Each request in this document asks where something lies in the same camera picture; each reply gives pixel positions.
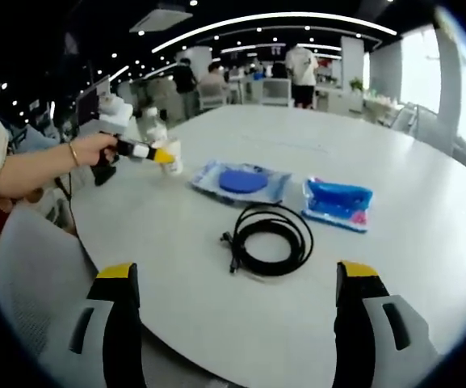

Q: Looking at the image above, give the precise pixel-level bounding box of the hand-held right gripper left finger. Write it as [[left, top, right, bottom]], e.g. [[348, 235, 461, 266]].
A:
[[42, 262, 145, 388]]

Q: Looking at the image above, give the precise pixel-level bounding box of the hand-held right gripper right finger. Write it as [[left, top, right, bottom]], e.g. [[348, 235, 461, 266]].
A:
[[332, 260, 442, 388]]

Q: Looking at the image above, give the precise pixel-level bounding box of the clear plastic bottle red label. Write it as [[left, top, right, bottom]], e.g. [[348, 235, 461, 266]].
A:
[[141, 106, 169, 147]]

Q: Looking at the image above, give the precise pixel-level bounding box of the white paper cup green print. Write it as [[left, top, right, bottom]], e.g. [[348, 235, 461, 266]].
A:
[[151, 137, 186, 177]]

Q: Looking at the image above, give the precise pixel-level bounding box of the blue disc plastic packet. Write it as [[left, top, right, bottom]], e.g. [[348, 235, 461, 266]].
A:
[[189, 158, 293, 205]]

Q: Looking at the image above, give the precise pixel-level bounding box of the blue pink plastic packet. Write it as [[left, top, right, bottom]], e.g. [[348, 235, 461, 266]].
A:
[[300, 175, 375, 235]]

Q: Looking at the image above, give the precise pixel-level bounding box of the person's left hand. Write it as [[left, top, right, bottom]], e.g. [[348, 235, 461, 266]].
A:
[[77, 133, 121, 168]]

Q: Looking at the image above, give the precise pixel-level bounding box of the computer monitor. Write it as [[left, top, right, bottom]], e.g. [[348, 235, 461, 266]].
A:
[[74, 74, 113, 131]]

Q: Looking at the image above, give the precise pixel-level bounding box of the black laptop stand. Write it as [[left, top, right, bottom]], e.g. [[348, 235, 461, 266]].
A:
[[92, 162, 118, 188]]

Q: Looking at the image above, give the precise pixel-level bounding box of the white mesh office chair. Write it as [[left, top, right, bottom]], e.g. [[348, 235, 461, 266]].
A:
[[0, 206, 97, 359]]

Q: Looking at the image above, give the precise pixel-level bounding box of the ceiling air conditioner vent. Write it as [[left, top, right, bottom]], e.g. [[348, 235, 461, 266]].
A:
[[128, 3, 194, 34]]

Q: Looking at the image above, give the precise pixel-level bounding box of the white table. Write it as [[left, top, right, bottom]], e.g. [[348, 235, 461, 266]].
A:
[[70, 103, 466, 388]]

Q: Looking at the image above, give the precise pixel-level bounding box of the curved ceiling light strip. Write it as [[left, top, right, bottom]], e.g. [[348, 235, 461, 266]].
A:
[[151, 11, 398, 54]]

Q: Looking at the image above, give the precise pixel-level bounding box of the gold bracelet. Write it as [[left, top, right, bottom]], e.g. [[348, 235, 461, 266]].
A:
[[67, 141, 82, 168]]

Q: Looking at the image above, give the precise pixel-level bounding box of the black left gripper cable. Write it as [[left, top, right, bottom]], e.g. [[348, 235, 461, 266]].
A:
[[53, 170, 82, 240]]

